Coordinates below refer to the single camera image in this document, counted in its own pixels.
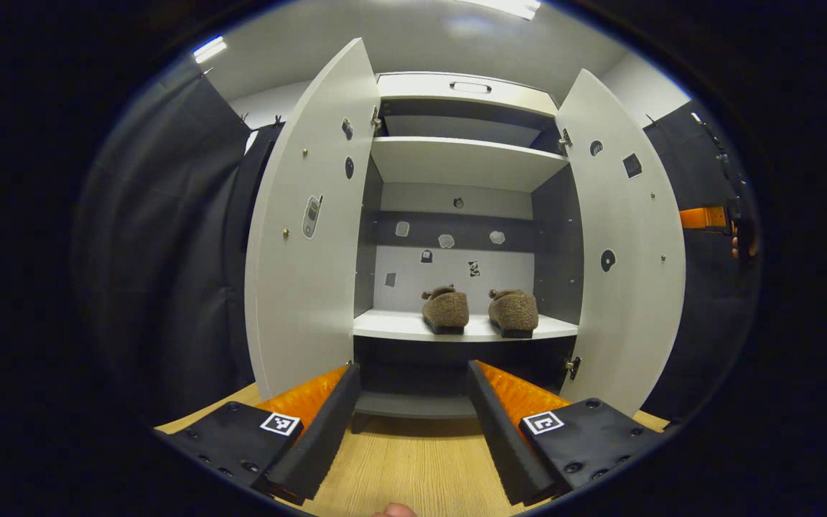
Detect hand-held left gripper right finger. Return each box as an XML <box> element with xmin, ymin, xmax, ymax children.
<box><xmin>465</xmin><ymin>360</ymin><xmax>665</xmax><ymax>507</ymax></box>

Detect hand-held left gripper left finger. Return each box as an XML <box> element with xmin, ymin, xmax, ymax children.
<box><xmin>157</xmin><ymin>365</ymin><xmax>362</xmax><ymax>507</ymax></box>

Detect brown fuzzy shoe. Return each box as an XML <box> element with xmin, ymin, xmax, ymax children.
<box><xmin>421</xmin><ymin>285</ymin><xmax>470</xmax><ymax>335</ymax></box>
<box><xmin>487</xmin><ymin>288</ymin><xmax>539</xmax><ymax>339</ymax></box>

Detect white shoe cabinet door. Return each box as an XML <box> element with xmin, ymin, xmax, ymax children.
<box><xmin>556</xmin><ymin>69</ymin><xmax>687</xmax><ymax>417</ymax></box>
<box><xmin>245</xmin><ymin>37</ymin><xmax>382</xmax><ymax>401</ymax></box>

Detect white shoe cabinet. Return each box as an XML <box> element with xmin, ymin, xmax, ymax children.
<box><xmin>245</xmin><ymin>37</ymin><xmax>687</xmax><ymax>419</ymax></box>

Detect black backdrop cloth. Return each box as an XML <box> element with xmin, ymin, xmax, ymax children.
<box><xmin>643</xmin><ymin>99</ymin><xmax>762</xmax><ymax>424</ymax></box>
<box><xmin>73</xmin><ymin>61</ymin><xmax>285</xmax><ymax>424</ymax></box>

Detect ceiling light panel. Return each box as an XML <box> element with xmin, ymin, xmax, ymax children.
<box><xmin>457</xmin><ymin>0</ymin><xmax>542</xmax><ymax>21</ymax></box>
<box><xmin>192</xmin><ymin>36</ymin><xmax>228</xmax><ymax>64</ymax></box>

